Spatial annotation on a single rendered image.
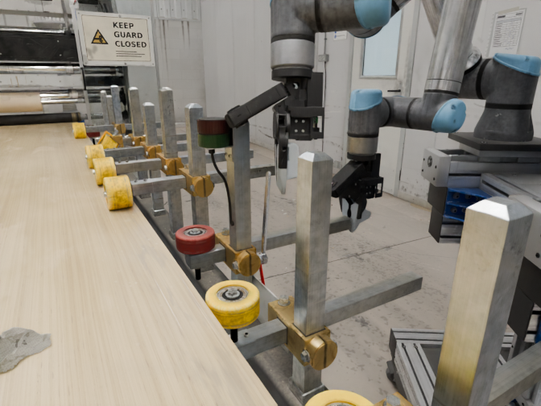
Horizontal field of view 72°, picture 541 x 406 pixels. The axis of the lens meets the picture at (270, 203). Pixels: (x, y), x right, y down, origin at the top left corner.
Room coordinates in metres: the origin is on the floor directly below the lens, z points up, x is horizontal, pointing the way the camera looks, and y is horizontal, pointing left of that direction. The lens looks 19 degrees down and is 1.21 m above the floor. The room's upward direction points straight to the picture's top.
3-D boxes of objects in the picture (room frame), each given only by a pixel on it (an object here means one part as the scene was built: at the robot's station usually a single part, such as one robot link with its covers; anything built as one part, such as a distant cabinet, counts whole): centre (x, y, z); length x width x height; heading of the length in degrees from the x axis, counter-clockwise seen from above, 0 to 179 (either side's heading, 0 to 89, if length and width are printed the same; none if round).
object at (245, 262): (0.74, 0.08, 0.85); 0.14 x 0.06 x 0.05; 30
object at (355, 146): (0.93, -0.23, 1.05); 0.08 x 0.08 x 0.05
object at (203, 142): (0.69, 0.10, 1.10); 0.06 x 0.06 x 0.02
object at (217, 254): (0.81, -0.02, 0.84); 0.43 x 0.03 x 0.04; 120
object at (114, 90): (2.02, 0.81, 0.93); 0.04 x 0.04 x 0.48; 30
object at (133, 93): (1.59, 0.56, 0.93); 0.04 x 0.04 x 0.48; 30
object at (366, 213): (0.92, -0.24, 0.86); 0.06 x 0.03 x 0.09; 120
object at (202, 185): (0.95, 0.20, 0.95); 0.14 x 0.06 x 0.05; 30
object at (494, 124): (1.10, -0.68, 1.09); 0.15 x 0.15 x 0.10
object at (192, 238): (0.71, 0.16, 0.85); 0.08 x 0.08 x 0.11
